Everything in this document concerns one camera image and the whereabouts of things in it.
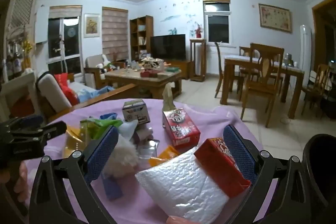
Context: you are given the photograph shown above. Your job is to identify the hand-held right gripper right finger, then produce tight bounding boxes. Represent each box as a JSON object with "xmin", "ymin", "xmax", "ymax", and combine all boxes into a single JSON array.
[{"xmin": 223, "ymin": 124, "xmax": 324, "ymax": 224}]

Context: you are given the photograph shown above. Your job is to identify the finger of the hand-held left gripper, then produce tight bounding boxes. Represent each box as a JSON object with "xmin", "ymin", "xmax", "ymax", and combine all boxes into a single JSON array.
[
  {"xmin": 16, "ymin": 120, "xmax": 67, "ymax": 141},
  {"xmin": 0, "ymin": 115, "xmax": 44, "ymax": 133}
]

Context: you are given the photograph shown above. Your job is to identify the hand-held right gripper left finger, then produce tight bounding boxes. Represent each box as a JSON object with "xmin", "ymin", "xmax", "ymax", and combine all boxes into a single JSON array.
[{"xmin": 29, "ymin": 125, "xmax": 120, "ymax": 224}]

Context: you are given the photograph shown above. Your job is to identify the yellow wrapper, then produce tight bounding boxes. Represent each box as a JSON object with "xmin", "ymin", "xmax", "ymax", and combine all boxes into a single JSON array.
[{"xmin": 63, "ymin": 126, "xmax": 87, "ymax": 161}]

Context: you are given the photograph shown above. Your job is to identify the red snack box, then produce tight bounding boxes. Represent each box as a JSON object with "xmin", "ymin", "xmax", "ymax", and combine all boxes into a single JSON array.
[{"xmin": 194, "ymin": 137, "xmax": 251, "ymax": 198}]

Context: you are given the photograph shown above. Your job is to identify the white bubble mailer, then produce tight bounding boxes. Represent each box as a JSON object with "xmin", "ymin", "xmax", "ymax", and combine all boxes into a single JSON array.
[{"xmin": 135, "ymin": 153, "xmax": 230, "ymax": 222}]

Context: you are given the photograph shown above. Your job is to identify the black bin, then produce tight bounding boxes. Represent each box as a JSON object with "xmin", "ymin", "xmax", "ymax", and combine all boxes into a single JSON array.
[{"xmin": 302, "ymin": 134, "xmax": 336, "ymax": 214}]

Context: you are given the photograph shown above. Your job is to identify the person's left hand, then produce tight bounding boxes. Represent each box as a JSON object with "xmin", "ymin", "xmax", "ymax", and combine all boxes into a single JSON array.
[{"xmin": 12, "ymin": 161, "xmax": 34, "ymax": 203}]

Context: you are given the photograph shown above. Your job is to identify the white fluffy cotton ball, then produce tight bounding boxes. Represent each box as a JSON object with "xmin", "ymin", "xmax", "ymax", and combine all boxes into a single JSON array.
[{"xmin": 105, "ymin": 139, "xmax": 139, "ymax": 177}]

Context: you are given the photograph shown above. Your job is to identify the green plastic bag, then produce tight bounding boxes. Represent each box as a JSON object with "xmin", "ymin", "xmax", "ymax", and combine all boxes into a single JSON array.
[{"xmin": 80, "ymin": 116, "xmax": 123, "ymax": 140}]

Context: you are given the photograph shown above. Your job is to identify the blue packet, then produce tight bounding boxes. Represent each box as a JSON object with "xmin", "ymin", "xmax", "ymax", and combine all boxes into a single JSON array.
[{"xmin": 104, "ymin": 174, "xmax": 124, "ymax": 201}]

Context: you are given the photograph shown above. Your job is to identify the white side cabinet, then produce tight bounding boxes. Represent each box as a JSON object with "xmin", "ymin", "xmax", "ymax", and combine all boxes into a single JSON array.
[{"xmin": 0, "ymin": 70, "xmax": 37, "ymax": 119}]

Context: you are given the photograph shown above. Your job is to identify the wooden sofa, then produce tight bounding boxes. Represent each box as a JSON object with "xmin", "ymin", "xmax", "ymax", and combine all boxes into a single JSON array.
[{"xmin": 35, "ymin": 70, "xmax": 137, "ymax": 122}]

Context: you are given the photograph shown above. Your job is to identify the pale blue tissue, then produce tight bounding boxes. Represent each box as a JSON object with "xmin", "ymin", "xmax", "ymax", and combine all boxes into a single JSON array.
[{"xmin": 120, "ymin": 119, "xmax": 139, "ymax": 140}]

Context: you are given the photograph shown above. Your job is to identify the red cushion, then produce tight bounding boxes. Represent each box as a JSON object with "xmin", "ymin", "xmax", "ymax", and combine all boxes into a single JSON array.
[{"xmin": 54, "ymin": 73, "xmax": 80, "ymax": 106}]

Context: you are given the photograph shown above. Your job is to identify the purple tablecloth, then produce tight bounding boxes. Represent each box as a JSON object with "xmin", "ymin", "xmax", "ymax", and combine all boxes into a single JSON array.
[{"xmin": 39, "ymin": 98, "xmax": 279, "ymax": 224}]

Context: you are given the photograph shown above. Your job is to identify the clear plastic package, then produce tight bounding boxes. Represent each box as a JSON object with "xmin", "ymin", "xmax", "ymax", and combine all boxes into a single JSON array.
[{"xmin": 136, "ymin": 139, "xmax": 160, "ymax": 161}]

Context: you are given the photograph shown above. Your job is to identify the small white green carton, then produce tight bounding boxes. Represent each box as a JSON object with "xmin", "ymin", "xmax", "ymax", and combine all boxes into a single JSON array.
[{"xmin": 122, "ymin": 99, "xmax": 151, "ymax": 125}]

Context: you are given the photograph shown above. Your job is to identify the light blue cloth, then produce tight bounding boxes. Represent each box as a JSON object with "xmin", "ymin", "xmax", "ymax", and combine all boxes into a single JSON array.
[{"xmin": 77, "ymin": 85, "xmax": 116, "ymax": 104}]

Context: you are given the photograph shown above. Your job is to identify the dark glass bottle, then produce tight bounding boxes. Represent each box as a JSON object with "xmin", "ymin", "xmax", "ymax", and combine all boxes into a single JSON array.
[
  {"xmin": 6, "ymin": 44, "xmax": 14, "ymax": 80},
  {"xmin": 13, "ymin": 43, "xmax": 23, "ymax": 77}
]

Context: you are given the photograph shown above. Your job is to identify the orange wrapper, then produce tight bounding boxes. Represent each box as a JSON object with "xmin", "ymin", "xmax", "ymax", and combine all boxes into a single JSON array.
[{"xmin": 149, "ymin": 146, "xmax": 180, "ymax": 167}]

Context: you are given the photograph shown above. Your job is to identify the red cartoon-face box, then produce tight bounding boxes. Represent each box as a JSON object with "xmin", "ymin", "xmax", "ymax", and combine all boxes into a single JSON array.
[{"xmin": 161, "ymin": 108, "xmax": 201, "ymax": 150}]

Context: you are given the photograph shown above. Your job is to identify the wooden dining chair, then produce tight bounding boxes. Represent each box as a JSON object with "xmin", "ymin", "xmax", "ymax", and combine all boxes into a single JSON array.
[
  {"xmin": 239, "ymin": 46, "xmax": 254, "ymax": 75},
  {"xmin": 301, "ymin": 64, "xmax": 331, "ymax": 117},
  {"xmin": 214, "ymin": 42, "xmax": 240, "ymax": 98},
  {"xmin": 240, "ymin": 43, "xmax": 285, "ymax": 128}
]

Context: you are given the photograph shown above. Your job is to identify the yellow artificial flowers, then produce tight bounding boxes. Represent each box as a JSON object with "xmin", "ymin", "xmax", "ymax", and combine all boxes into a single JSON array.
[{"xmin": 22, "ymin": 39, "xmax": 34, "ymax": 69}]

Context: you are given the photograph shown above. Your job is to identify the wooden armchair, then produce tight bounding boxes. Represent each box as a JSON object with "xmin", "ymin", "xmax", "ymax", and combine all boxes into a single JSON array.
[{"xmin": 84, "ymin": 54, "xmax": 126, "ymax": 88}]

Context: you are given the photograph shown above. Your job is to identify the stuffed toys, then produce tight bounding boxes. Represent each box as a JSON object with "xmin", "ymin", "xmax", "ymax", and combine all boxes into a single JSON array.
[{"xmin": 96, "ymin": 55, "xmax": 117, "ymax": 73}]

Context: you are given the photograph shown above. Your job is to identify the wooden coffee table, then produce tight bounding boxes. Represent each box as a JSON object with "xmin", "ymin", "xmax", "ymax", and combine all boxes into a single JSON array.
[{"xmin": 104, "ymin": 68, "xmax": 183, "ymax": 100}]

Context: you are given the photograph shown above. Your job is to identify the beige crumpled paper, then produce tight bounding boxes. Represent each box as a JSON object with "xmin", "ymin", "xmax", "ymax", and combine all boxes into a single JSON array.
[{"xmin": 162, "ymin": 83, "xmax": 176, "ymax": 111}]

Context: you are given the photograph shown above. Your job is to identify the glass balcony door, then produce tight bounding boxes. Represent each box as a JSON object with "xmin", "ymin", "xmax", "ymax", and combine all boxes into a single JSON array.
[{"xmin": 48, "ymin": 6, "xmax": 82, "ymax": 75}]

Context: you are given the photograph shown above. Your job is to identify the wooden dining table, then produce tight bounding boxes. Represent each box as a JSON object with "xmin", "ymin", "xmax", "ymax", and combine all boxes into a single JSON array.
[{"xmin": 220, "ymin": 55, "xmax": 305, "ymax": 119}]

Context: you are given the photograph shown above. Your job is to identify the small red box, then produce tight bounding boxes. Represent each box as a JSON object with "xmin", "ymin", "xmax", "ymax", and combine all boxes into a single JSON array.
[{"xmin": 140, "ymin": 70, "xmax": 160, "ymax": 78}]

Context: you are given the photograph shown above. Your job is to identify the wooden television cabinet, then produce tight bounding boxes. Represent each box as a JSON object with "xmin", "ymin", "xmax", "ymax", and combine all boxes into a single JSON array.
[{"xmin": 164, "ymin": 60, "xmax": 195, "ymax": 80}]

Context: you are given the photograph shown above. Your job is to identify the cow-print box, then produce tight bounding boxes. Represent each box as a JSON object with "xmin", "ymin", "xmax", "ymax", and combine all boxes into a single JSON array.
[{"xmin": 140, "ymin": 57, "xmax": 166, "ymax": 72}]

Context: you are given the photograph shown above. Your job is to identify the framed sunflower picture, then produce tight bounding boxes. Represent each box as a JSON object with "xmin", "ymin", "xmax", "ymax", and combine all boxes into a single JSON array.
[{"xmin": 84, "ymin": 13, "xmax": 101, "ymax": 38}]

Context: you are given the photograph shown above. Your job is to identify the white lattice cabinet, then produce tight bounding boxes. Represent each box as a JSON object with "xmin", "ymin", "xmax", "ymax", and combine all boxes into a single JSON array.
[{"xmin": 5, "ymin": 0, "xmax": 44, "ymax": 46}]

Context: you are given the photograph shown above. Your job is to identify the striped roller blind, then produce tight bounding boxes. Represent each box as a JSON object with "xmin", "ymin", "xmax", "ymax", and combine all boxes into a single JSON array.
[{"xmin": 102, "ymin": 7, "xmax": 129, "ymax": 60}]

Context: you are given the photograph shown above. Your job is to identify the wooden plant stand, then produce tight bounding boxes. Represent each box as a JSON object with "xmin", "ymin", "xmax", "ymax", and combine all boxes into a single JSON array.
[{"xmin": 189, "ymin": 38, "xmax": 207, "ymax": 82}]

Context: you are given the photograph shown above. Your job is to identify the white standing air conditioner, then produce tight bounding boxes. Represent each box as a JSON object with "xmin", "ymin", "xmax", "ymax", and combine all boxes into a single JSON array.
[{"xmin": 300, "ymin": 25, "xmax": 313, "ymax": 73}]

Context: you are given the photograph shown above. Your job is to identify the red vase with flowers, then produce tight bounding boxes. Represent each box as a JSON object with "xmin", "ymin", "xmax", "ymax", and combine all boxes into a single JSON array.
[{"xmin": 194, "ymin": 21, "xmax": 203, "ymax": 39}]

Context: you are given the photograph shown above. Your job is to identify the black television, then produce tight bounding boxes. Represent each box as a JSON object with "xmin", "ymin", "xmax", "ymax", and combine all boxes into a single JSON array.
[{"xmin": 150, "ymin": 34, "xmax": 186, "ymax": 60}]

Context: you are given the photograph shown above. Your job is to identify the white framed window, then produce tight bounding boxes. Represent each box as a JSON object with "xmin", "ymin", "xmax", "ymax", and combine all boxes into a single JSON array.
[{"xmin": 203, "ymin": 0, "xmax": 231, "ymax": 45}]

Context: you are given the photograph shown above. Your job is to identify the wooden bookshelf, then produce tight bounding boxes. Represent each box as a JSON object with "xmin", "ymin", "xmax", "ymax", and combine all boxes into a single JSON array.
[{"xmin": 130, "ymin": 15, "xmax": 154, "ymax": 61}]

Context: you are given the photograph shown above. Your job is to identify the framed floral picture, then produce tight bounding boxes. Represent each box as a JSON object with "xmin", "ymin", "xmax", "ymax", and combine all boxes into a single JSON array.
[{"xmin": 259, "ymin": 4, "xmax": 293, "ymax": 33}]

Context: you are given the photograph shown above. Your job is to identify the wooden door frame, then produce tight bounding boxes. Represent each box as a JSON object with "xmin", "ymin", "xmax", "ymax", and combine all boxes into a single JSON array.
[{"xmin": 312, "ymin": 0, "xmax": 336, "ymax": 69}]

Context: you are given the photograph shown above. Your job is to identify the blue bird wall decals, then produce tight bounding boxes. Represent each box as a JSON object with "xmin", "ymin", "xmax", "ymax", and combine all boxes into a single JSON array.
[{"xmin": 159, "ymin": 0, "xmax": 201, "ymax": 30}]

